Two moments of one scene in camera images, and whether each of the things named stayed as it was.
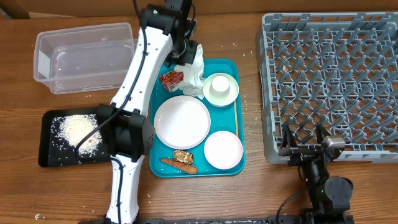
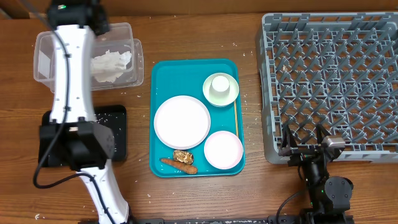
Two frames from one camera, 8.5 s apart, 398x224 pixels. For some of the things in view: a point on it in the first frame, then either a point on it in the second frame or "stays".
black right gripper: x=288 y=147 stays
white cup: x=219 y=86 stays
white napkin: x=193 y=84 to x=109 y=66
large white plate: x=182 y=122 stays
